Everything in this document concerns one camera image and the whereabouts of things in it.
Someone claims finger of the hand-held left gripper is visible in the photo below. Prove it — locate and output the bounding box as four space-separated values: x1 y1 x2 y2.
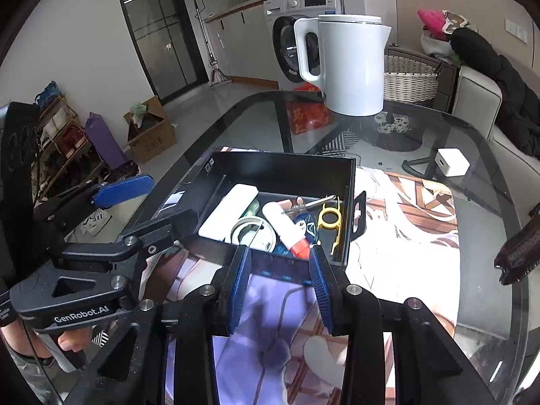
33 174 156 242
62 210 200 271

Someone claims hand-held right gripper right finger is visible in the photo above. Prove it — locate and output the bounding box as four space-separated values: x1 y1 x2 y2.
309 245 501 405

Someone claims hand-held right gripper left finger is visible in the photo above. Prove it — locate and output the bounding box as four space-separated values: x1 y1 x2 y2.
63 245 254 405

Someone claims white tape roll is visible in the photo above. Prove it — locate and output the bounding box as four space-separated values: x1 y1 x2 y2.
230 215 280 252

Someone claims white tube red cap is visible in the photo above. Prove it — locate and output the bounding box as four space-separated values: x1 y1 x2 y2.
262 201 311 258

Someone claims white rectangular case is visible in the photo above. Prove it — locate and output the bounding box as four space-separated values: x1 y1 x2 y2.
198 183 259 242

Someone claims orange handle screwdriver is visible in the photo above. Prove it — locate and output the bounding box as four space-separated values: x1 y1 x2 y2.
277 195 337 217

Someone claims black storage box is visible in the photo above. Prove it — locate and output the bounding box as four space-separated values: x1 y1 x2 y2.
162 147 367 267

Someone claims person's left hand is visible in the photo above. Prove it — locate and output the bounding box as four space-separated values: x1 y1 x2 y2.
0 318 94 362

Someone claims purple bag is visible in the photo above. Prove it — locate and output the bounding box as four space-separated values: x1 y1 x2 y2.
84 112 128 170

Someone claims cardboard box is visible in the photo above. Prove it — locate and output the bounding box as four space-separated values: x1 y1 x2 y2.
123 96 177 164

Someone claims blue small pouch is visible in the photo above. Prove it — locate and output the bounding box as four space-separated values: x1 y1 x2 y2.
293 213 318 242

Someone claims yellow plastic tool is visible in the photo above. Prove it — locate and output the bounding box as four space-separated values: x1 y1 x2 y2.
317 197 343 256

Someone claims wooden shoe rack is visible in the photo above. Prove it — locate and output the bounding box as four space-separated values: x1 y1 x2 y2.
31 82 111 204

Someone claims printed desk mat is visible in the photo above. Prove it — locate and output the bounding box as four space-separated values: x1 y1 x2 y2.
159 147 461 405

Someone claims striped floor mat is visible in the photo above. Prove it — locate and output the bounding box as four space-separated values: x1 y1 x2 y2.
320 128 360 158

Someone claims dark glass door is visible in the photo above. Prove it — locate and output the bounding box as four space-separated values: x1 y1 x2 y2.
113 0 200 103

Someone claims floor mop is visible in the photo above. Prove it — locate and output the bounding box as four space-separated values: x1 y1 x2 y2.
193 0 229 88

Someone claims red gift box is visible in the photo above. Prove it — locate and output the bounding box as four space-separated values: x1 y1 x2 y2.
284 84 335 136

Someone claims white charger cube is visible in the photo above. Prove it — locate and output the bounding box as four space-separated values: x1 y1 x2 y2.
436 148 470 177

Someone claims cola bottle red label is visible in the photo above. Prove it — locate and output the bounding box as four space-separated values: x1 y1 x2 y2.
493 204 540 286

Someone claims kitchen counter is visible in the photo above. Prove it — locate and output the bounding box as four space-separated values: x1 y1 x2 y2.
204 0 343 23

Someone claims white washing machine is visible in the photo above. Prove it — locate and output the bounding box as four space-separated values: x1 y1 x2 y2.
263 0 345 92

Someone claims white electric kettle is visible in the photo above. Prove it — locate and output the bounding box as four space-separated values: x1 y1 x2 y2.
294 14 393 116

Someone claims woven laundry basket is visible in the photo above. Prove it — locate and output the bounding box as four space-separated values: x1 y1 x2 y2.
383 46 444 109

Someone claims grey sofa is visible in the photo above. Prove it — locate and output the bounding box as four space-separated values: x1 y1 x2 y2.
451 54 540 180

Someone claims black jacket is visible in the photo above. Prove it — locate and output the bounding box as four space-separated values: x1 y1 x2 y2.
449 27 540 158

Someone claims pink cloth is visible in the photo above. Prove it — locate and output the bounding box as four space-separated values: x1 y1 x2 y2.
417 8 449 33

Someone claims white wall switch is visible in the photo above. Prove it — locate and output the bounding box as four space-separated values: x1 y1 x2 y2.
505 17 529 43

